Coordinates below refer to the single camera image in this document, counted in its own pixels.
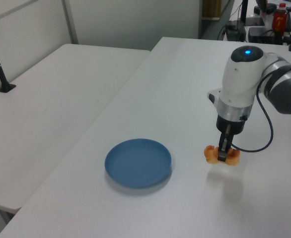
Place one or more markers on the white side table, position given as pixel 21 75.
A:
pixel 41 104

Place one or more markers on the flat black electronics box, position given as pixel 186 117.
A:
pixel 264 34

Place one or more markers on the small black electronics box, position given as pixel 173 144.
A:
pixel 235 31

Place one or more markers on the blue round plate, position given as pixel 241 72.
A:
pixel 138 163

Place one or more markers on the black pole with base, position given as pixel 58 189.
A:
pixel 0 72

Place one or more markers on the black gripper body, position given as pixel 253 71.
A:
pixel 231 126

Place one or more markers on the black monitor stand pole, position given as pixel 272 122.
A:
pixel 244 11

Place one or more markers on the red drink bottle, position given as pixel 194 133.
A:
pixel 279 19

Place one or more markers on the orange braided bread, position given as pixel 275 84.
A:
pixel 211 155

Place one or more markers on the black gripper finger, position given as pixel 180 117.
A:
pixel 223 151

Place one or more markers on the tan wooden furniture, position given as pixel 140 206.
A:
pixel 213 8

